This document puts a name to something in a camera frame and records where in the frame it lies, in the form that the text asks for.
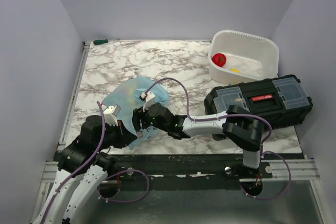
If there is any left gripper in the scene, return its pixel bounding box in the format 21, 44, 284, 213
94, 120, 138, 152

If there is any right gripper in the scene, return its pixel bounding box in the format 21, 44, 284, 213
128, 101, 169, 133

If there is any blue plastic bag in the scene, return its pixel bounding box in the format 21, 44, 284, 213
102, 76, 159, 150

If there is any red fake tomato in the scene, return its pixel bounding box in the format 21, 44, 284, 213
212, 53, 227, 67

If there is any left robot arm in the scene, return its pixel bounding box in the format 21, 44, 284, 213
34, 115, 137, 223

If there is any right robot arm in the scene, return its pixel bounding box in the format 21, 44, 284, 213
132, 103, 264, 178

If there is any yellow item in tub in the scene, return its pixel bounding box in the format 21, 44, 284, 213
230, 69, 240, 73

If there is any white plastic tub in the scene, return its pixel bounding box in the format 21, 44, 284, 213
208, 30, 279, 84

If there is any black tool box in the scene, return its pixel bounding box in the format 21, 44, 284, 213
204, 74, 313, 129

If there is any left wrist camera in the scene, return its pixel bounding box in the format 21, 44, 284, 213
102, 104, 121, 126

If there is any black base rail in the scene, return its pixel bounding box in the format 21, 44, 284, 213
101, 154, 272, 191

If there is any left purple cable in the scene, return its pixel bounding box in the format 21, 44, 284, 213
39, 100, 150, 224

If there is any purple cable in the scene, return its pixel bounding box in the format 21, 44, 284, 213
39, 100, 150, 224
141, 77, 291, 200

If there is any green handled screwdriver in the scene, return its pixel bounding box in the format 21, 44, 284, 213
93, 38, 120, 45

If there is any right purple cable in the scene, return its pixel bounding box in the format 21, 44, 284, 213
141, 77, 291, 200

